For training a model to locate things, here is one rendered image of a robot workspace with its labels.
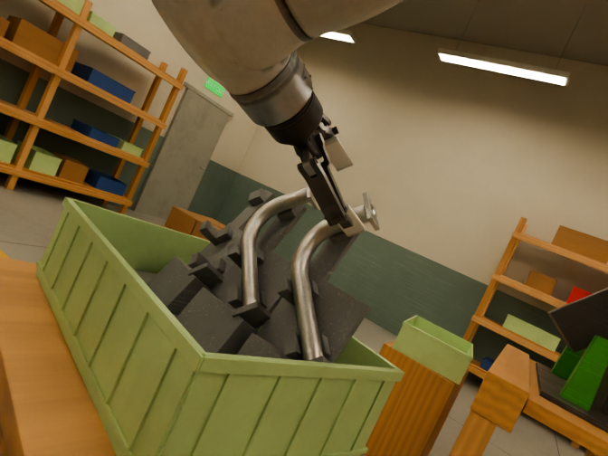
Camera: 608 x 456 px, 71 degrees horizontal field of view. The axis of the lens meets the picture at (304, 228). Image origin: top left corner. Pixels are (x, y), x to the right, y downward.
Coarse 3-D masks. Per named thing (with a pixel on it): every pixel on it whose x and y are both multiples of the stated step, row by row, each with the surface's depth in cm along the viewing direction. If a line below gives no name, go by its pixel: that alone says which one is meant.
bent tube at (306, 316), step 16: (368, 208) 69; (320, 224) 73; (336, 224) 72; (304, 240) 73; (320, 240) 73; (304, 256) 72; (304, 272) 70; (304, 288) 68; (304, 304) 67; (304, 320) 65; (304, 336) 64; (304, 352) 62; (320, 352) 62
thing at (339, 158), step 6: (330, 138) 67; (336, 138) 67; (330, 144) 67; (336, 144) 67; (330, 150) 68; (336, 150) 69; (342, 150) 69; (330, 156) 69; (336, 156) 70; (342, 156) 70; (348, 156) 70; (336, 162) 71; (342, 162) 71; (348, 162) 71; (336, 168) 72; (342, 168) 72
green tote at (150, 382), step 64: (64, 256) 78; (128, 256) 99; (64, 320) 70; (128, 320) 56; (128, 384) 52; (192, 384) 44; (256, 384) 50; (320, 384) 58; (384, 384) 69; (128, 448) 47; (192, 448) 47; (256, 448) 54; (320, 448) 64
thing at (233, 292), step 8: (232, 248) 82; (240, 248) 84; (256, 248) 85; (232, 256) 82; (240, 256) 82; (240, 264) 84; (232, 288) 76; (240, 288) 77; (232, 296) 75; (240, 296) 76; (264, 296) 78; (232, 304) 75; (240, 304) 76; (264, 304) 77
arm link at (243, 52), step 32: (160, 0) 38; (192, 0) 37; (224, 0) 37; (256, 0) 37; (192, 32) 40; (224, 32) 39; (256, 32) 39; (288, 32) 39; (224, 64) 42; (256, 64) 42
